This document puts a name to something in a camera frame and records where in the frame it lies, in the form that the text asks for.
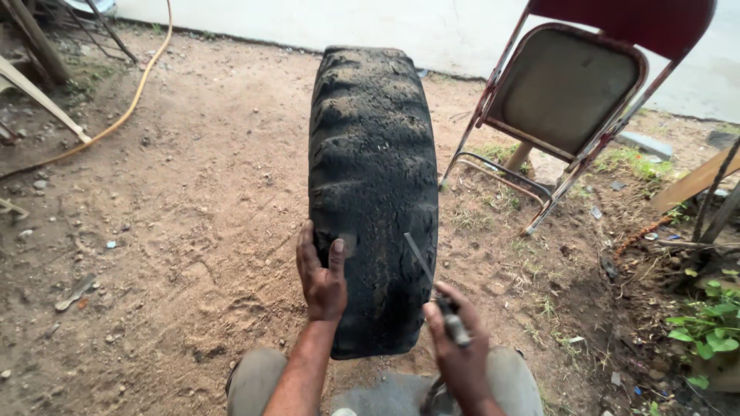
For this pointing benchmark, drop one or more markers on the green leafy plant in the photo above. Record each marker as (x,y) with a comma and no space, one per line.
(708,329)

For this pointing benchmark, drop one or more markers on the grey concrete block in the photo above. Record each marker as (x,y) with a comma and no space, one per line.
(645,144)

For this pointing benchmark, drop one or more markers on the person's grey trousers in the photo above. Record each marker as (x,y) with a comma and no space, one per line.
(381,387)

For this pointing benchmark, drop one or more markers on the person's right hand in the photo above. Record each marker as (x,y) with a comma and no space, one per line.
(459,352)

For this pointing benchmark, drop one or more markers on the brown wooden board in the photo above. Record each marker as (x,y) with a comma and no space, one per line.
(696,180)

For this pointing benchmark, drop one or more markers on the pile of wood and scrap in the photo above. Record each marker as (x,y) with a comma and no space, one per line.
(40,63)

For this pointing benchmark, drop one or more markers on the red metal folding chair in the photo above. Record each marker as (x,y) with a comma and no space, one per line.
(572,98)

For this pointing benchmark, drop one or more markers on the worn black rubber tire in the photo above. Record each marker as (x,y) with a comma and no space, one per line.
(373,196)

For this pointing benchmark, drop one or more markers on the flat metal scrap piece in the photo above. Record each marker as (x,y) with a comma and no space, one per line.
(75,292)

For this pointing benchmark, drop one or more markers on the person's left hand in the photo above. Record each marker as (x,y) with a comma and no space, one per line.
(321,283)

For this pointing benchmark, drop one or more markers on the rusty metal rods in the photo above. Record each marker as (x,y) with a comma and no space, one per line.
(717,196)

